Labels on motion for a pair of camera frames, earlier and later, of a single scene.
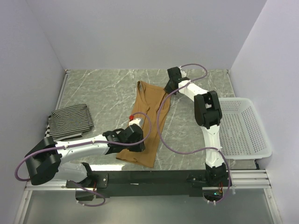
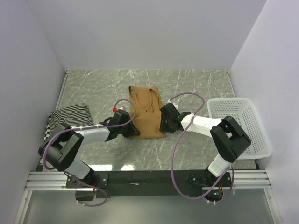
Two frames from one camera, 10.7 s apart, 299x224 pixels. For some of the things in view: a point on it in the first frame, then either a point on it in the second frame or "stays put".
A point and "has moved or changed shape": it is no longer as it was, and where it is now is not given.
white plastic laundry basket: x=242 y=134 stays put
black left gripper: x=138 y=148 → x=132 y=131
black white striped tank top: x=52 y=129 stays put
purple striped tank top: x=69 y=122 stays put
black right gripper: x=167 y=89 → x=162 y=127
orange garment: x=151 y=106 has moved or changed shape
